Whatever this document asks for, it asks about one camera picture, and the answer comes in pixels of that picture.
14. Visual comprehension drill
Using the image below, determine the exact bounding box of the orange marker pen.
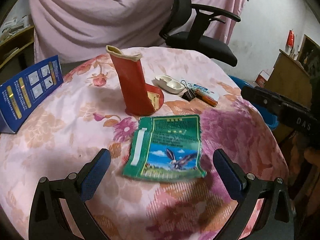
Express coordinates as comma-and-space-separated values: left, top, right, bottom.
195, 90, 219, 107

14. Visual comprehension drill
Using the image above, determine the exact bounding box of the white earbud case tray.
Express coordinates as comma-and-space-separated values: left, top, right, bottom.
153, 75, 185, 94

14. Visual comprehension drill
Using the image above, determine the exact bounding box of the black binder clip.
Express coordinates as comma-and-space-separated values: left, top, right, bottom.
181, 80, 196, 102

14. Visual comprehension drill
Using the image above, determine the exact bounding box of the red box on floor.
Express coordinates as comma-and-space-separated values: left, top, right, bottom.
255, 70, 270, 88

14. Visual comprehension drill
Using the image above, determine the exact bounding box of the pink sheet on wall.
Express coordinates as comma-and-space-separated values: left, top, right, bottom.
28, 0, 249, 65

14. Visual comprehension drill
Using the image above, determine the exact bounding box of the blue cardboard box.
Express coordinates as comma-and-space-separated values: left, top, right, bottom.
0, 55, 63, 134

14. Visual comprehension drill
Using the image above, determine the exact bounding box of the green eagle snack packet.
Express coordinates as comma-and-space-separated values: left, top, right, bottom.
122, 114, 207, 182

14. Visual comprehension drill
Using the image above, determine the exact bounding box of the wooden cabinet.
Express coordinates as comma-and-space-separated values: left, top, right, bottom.
264, 49, 312, 108

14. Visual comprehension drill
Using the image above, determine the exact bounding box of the blue plastic bucket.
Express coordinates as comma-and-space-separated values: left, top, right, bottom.
228, 75, 279, 131

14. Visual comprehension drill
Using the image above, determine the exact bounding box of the red packet hanging on wall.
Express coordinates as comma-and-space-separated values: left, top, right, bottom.
286, 29, 295, 48

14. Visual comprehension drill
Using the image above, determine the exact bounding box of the floral pink tablecloth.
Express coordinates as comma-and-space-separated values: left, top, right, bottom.
1, 48, 289, 239

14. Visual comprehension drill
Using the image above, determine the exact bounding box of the white blue sachet packet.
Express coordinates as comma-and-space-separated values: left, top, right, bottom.
191, 83, 211, 92

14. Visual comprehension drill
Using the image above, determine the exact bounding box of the wooden shelf unit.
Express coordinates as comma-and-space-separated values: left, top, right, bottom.
1, 25, 35, 83

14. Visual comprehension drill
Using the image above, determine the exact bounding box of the black office chair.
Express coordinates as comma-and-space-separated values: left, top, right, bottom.
159, 0, 241, 67

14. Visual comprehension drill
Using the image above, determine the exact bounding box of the stack of papers on shelf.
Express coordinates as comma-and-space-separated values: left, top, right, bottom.
1, 15, 32, 42

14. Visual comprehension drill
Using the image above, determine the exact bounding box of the red paper bag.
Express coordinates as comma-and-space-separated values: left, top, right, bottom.
106, 45, 164, 116

